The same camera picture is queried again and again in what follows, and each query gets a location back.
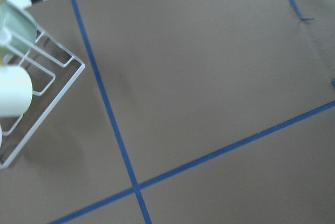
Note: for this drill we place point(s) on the white cylindrical cup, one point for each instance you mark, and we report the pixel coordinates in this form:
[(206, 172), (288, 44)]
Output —
[(16, 91)]

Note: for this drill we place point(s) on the white wire rack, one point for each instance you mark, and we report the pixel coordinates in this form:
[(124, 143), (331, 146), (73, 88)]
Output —
[(53, 69)]

